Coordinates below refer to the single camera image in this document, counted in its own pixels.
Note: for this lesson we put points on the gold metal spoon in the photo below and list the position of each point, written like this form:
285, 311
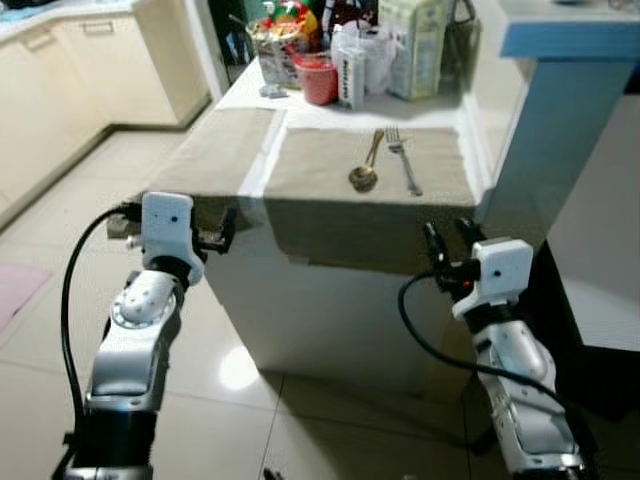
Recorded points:
362, 179

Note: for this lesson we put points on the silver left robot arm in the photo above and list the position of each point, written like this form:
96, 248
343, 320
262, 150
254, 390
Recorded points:
135, 340

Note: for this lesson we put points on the silver metal fork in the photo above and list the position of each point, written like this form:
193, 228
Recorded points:
404, 165

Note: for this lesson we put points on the white kitchen island counter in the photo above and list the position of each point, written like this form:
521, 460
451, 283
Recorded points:
320, 320

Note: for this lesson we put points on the small silver blister pack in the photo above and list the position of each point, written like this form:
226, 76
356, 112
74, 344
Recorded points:
275, 91

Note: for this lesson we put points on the red plastic cup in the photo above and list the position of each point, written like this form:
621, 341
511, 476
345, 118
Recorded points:
318, 82

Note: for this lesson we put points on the white oat milk carton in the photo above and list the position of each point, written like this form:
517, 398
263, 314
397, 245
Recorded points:
352, 80

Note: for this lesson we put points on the colourful snack bag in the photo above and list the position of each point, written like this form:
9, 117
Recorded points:
280, 40

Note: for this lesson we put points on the green and white carton box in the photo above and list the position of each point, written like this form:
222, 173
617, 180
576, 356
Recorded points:
415, 45

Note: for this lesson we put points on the cream kitchen cabinets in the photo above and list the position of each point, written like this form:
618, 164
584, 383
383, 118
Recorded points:
90, 80

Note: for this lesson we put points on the white plastic bag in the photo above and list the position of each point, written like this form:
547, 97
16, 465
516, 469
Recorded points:
380, 55

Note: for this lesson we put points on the blue shelf board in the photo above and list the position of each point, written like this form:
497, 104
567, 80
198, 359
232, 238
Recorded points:
570, 38

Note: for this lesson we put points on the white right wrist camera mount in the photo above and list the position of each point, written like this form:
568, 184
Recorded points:
498, 272

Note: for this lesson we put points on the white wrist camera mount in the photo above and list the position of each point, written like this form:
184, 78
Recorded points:
498, 272
168, 225

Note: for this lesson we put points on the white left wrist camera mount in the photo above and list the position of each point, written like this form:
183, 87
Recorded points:
168, 225

